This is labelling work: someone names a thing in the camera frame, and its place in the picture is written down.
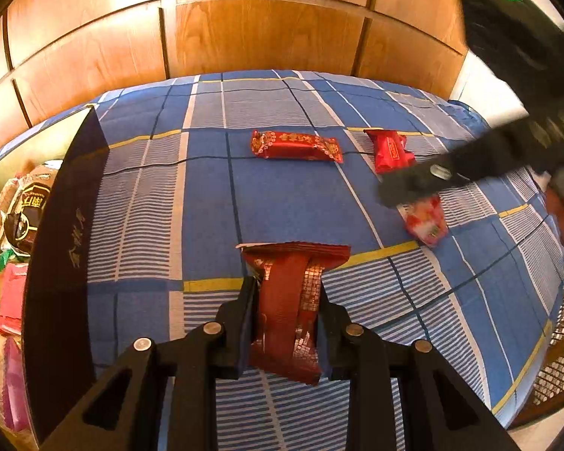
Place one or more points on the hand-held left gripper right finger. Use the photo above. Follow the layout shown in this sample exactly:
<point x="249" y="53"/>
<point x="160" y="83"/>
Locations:
<point x="324" y="336"/>

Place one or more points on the black gift box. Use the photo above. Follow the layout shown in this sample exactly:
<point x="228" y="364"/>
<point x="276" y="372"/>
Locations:
<point x="61" y="268"/>

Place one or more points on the brown snack bag dark label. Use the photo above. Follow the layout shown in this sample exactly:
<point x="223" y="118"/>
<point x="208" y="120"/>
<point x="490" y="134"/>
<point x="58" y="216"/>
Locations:
<point x="21" y="216"/>

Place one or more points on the pink snack packet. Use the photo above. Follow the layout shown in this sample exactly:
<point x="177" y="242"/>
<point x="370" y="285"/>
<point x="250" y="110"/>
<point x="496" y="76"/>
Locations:
<point x="11" y="300"/>

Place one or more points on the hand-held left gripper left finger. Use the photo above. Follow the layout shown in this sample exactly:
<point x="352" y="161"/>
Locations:
<point x="251" y="322"/>

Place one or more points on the plain red snack packet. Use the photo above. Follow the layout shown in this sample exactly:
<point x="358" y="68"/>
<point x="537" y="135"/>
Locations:
<point x="389" y="150"/>

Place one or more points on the wooden headboard panels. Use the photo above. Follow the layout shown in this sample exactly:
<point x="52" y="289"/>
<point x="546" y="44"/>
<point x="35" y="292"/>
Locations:
<point x="216" y="33"/>

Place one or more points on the blue checked bed sheet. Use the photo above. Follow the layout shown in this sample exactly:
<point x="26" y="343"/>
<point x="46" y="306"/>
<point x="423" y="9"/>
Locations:
<point x="310" y="225"/>

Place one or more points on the red gold patterned snack packet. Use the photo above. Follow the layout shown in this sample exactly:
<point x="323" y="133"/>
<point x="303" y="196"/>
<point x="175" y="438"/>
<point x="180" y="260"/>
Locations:
<point x="296" y="145"/>

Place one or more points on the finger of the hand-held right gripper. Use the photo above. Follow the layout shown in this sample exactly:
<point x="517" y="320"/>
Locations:
<point x="451" y="171"/>

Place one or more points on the dark red foil snack packet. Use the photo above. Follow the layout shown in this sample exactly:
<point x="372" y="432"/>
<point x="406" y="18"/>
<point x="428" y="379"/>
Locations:
<point x="289" y="310"/>

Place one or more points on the red and white snack packet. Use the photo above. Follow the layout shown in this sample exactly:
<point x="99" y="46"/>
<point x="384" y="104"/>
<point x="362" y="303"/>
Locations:
<point x="425" y="218"/>

